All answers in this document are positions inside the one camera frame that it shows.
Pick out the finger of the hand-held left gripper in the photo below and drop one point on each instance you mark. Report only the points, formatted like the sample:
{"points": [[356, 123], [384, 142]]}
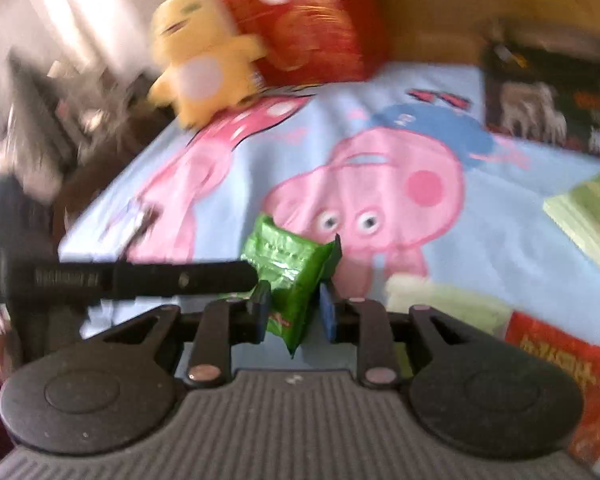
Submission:
{"points": [[180, 280]]}

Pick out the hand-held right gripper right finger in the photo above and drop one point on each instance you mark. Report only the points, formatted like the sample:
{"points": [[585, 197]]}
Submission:
{"points": [[329, 315]]}

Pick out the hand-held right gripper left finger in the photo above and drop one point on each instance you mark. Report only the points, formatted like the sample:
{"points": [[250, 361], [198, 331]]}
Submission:
{"points": [[261, 310]]}

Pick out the bright green snack packet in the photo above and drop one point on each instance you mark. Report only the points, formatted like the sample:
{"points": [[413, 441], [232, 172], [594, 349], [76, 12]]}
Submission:
{"points": [[285, 260]]}

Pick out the translucent leafy green packet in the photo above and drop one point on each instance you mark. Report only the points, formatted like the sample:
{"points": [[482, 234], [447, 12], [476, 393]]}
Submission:
{"points": [[445, 305]]}

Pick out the orange red snack packet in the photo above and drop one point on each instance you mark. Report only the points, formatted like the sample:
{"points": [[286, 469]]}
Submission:
{"points": [[565, 370]]}

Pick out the large yellow-green snack packet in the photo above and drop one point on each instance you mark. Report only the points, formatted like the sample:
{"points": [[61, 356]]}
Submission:
{"points": [[587, 215]]}

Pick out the black printed box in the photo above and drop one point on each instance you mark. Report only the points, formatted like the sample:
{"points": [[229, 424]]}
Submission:
{"points": [[530, 105]]}

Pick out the dark bedside furniture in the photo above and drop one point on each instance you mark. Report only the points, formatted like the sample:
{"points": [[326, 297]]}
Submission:
{"points": [[95, 180]]}

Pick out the printed blanket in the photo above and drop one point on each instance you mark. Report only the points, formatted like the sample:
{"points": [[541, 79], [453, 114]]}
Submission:
{"points": [[330, 125]]}

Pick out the yellow plush chick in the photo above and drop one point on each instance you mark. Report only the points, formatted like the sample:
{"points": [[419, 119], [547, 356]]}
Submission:
{"points": [[205, 75]]}

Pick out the red gift bag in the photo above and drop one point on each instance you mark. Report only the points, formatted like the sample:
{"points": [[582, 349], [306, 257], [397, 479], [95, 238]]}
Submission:
{"points": [[310, 35]]}

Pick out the wooden board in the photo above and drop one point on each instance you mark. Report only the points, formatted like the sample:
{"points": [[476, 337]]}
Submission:
{"points": [[430, 0]]}

